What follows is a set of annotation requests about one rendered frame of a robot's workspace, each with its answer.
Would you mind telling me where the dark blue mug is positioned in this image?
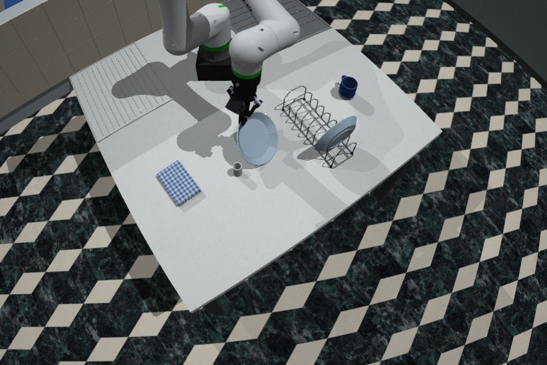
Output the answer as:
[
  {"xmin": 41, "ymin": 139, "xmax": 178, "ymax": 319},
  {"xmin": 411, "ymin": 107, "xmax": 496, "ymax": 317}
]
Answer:
[{"xmin": 339, "ymin": 75, "xmax": 358, "ymax": 100}]

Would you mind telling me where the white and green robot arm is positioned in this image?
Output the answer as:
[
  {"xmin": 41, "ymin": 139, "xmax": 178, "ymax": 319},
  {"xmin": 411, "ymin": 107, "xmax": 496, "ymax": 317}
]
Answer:
[{"xmin": 158, "ymin": 0, "xmax": 300, "ymax": 90}]

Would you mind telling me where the beige tiled wall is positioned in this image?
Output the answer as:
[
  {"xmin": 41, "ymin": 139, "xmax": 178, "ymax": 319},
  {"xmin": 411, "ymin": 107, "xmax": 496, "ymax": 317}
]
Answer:
[{"xmin": 0, "ymin": 0, "xmax": 162, "ymax": 134}]

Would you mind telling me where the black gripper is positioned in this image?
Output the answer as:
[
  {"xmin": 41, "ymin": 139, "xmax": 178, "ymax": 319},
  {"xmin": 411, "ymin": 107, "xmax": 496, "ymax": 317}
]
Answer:
[{"xmin": 227, "ymin": 86, "xmax": 263, "ymax": 126}]

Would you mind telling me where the blue checkered towel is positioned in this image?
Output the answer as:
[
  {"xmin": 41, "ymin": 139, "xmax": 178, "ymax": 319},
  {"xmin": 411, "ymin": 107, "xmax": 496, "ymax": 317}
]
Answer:
[{"xmin": 156, "ymin": 160, "xmax": 201, "ymax": 207}]

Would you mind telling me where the grey ribbed draining mat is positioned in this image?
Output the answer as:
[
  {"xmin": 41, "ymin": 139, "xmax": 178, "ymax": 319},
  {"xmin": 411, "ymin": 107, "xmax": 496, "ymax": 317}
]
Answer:
[{"xmin": 70, "ymin": 42, "xmax": 173, "ymax": 143}]

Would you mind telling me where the light blue plate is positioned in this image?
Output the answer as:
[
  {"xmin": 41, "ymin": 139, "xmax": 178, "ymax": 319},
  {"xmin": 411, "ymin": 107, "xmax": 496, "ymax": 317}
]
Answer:
[
  {"xmin": 315, "ymin": 115, "xmax": 356, "ymax": 151},
  {"xmin": 237, "ymin": 111, "xmax": 278, "ymax": 165}
]

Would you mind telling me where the grey cylinder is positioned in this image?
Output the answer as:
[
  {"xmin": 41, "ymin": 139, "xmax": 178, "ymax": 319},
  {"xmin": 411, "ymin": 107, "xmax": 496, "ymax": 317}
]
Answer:
[{"xmin": 233, "ymin": 163, "xmax": 242, "ymax": 177}]

